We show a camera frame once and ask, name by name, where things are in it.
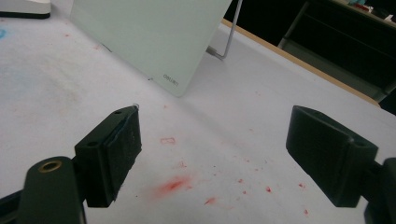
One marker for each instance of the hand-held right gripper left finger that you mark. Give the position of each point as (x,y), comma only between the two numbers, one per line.
(109,161)

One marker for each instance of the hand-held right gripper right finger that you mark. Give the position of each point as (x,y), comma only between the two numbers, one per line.
(330,155)

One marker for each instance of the white whiteboard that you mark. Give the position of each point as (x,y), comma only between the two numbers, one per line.
(149,37)

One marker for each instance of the white board eraser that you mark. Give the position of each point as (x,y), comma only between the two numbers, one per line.
(25,7)

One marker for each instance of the dark shelf unit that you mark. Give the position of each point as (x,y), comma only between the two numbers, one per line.
(327,65)

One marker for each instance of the wooden table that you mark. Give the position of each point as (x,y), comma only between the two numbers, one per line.
(311,69)

